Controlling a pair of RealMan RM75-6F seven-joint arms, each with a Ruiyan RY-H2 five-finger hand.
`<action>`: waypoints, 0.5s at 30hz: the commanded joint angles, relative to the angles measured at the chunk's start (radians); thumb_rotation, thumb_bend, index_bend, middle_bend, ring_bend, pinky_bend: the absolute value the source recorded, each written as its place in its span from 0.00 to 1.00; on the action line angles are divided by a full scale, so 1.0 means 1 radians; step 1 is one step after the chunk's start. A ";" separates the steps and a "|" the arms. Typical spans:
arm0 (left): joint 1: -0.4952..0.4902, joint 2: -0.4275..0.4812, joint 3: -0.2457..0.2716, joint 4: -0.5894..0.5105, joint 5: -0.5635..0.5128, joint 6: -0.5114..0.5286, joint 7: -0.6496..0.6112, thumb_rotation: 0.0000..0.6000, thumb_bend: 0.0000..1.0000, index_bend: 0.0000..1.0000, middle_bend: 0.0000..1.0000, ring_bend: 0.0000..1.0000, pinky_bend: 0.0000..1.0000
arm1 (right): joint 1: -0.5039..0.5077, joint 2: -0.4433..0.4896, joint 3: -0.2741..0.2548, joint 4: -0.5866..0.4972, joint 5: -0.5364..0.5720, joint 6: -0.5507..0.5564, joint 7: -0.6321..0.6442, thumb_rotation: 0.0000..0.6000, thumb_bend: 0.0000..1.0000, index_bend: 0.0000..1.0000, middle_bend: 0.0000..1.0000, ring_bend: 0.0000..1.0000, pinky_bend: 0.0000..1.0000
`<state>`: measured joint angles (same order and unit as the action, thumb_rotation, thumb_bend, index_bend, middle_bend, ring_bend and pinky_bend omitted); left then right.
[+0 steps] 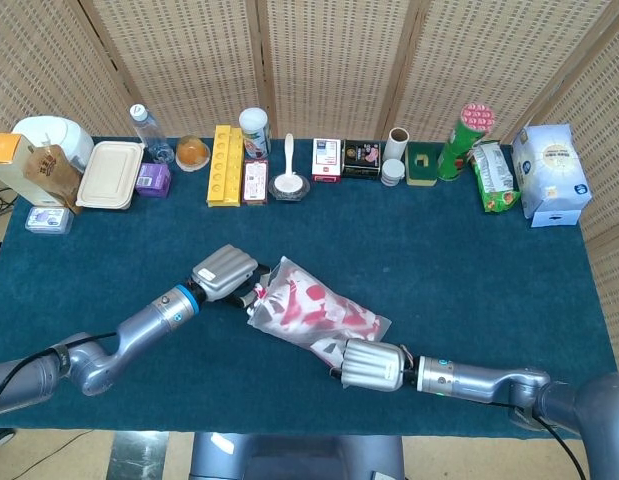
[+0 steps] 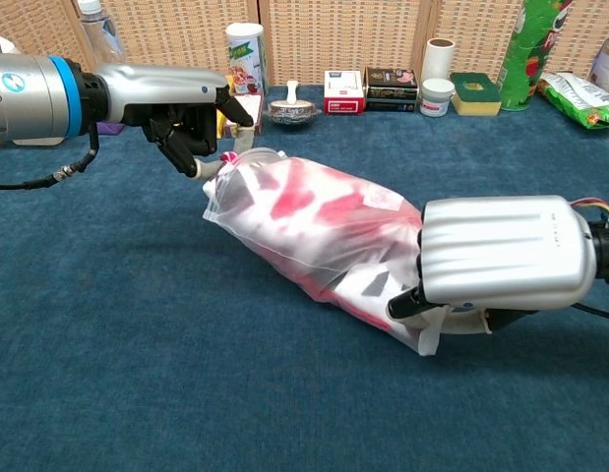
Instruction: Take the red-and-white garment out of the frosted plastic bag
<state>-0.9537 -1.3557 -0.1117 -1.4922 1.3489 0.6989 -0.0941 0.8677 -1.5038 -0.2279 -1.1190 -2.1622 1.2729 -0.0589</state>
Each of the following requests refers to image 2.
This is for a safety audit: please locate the white printed cylindrical can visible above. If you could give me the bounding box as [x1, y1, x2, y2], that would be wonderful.
[224, 22, 268, 96]

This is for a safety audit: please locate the green and yellow sponge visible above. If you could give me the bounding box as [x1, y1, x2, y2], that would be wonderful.
[449, 72, 503, 118]

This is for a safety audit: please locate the dark red small box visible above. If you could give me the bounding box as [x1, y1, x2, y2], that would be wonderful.
[222, 91, 265, 140]

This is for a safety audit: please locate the dark patterned ceramic bowl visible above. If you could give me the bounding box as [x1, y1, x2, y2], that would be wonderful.
[263, 100, 323, 130]

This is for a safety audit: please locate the green chips tube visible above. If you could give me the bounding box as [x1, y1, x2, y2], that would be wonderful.
[498, 0, 576, 112]

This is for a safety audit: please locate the frosted translucent plastic zip bag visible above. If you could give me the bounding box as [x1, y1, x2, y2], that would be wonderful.
[202, 146, 451, 357]

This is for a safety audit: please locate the red and white box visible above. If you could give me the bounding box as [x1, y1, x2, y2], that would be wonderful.
[324, 69, 365, 116]

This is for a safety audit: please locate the clear plastic water bottle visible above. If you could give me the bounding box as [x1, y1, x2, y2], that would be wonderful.
[76, 0, 128, 65]

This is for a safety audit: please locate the black right hand cable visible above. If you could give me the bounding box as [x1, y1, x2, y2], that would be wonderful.
[572, 302, 609, 319]

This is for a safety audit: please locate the black left hand cable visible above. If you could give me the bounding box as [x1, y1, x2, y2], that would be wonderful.
[0, 125, 99, 192]

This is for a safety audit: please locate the woven rattan folding screen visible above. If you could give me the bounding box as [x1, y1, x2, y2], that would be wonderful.
[0, 0, 609, 90]

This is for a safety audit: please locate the white paper roll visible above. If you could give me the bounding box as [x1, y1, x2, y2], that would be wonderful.
[420, 37, 457, 88]

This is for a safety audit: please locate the small white jar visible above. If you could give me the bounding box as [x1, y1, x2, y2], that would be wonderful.
[419, 78, 456, 118]

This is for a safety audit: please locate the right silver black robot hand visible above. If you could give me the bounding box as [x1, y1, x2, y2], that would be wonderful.
[386, 195, 598, 335]

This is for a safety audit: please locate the red white black patterned garment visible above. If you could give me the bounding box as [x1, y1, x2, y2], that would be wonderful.
[214, 150, 423, 335]

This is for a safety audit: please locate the black printed box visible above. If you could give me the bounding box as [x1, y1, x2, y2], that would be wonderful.
[363, 66, 420, 113]

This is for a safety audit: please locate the blue carpet table cover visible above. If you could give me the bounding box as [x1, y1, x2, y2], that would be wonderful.
[0, 84, 609, 472]

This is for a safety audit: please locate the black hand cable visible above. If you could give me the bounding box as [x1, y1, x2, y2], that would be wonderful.
[0, 125, 99, 192]
[572, 302, 609, 319]

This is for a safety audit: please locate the yellow plastic mould tray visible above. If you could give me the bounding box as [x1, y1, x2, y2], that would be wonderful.
[214, 73, 236, 140]

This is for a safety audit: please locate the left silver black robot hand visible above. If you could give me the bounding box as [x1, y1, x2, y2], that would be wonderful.
[94, 62, 259, 179]

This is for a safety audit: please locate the green snack bag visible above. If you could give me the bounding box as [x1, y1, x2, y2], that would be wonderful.
[536, 71, 609, 131]

